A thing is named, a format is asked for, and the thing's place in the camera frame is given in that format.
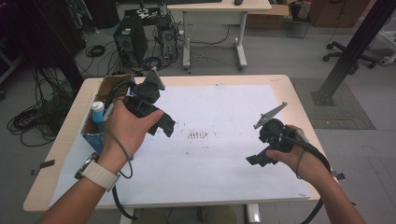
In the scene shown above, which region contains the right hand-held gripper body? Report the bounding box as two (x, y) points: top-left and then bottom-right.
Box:
(252, 101), (299, 154)

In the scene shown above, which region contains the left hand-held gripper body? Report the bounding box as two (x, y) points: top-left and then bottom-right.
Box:
(124, 68), (166, 119)

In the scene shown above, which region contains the blue bottle with white cap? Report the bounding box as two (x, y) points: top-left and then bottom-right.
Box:
(91, 101), (106, 133)

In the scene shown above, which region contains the blue cardboard box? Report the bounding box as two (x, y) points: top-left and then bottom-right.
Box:
(80, 73), (138, 161)

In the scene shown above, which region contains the person's left hand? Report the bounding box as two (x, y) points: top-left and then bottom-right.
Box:
(97, 99), (165, 175)

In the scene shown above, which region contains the person's right hand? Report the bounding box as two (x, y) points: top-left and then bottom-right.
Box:
(265, 124), (332, 187)

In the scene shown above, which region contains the white paper sheet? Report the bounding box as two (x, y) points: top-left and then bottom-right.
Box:
(49, 84), (313, 208)

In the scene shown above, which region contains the white table leg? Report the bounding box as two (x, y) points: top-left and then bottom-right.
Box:
(245, 203), (262, 224)
(119, 207), (135, 224)

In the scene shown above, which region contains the small black computer tower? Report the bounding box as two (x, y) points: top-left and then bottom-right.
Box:
(156, 18), (178, 61)

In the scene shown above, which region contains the white band wristwatch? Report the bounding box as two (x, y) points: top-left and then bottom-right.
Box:
(74, 151), (121, 192)

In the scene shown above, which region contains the black office chair base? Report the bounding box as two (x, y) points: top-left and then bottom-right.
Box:
(322, 40), (379, 76)

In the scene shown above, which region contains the white desk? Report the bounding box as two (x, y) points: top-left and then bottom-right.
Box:
(166, 0), (273, 71)

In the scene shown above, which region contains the dark curtain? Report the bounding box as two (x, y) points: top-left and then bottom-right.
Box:
(0, 0), (87, 91)

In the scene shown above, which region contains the brown cardboard box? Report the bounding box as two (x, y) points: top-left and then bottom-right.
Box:
(245, 4), (292, 31)

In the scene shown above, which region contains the wooden cabinet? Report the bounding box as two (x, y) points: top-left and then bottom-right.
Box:
(307, 0), (372, 28)

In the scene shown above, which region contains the coiled black cable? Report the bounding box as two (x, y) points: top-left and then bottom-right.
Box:
(85, 44), (106, 59)
(142, 56), (163, 71)

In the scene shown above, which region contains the grey right wrist strap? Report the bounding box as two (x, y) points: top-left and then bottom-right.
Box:
(294, 147), (307, 180)

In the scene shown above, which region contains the grey wrist strap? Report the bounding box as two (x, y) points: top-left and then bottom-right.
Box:
(104, 128), (134, 180)
(294, 147), (307, 180)

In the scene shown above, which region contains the grey left wrist strap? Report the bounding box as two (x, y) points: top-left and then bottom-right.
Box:
(104, 128), (134, 180)

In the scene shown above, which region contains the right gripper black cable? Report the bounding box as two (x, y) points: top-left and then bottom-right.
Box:
(285, 134), (333, 224)

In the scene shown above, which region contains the black wire rack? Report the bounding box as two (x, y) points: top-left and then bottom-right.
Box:
(286, 11), (311, 39)

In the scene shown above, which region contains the black metal post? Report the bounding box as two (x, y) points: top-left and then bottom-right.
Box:
(310, 0), (396, 107)

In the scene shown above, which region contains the black cable bundle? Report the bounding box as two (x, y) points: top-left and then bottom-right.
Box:
(7, 65), (78, 147)

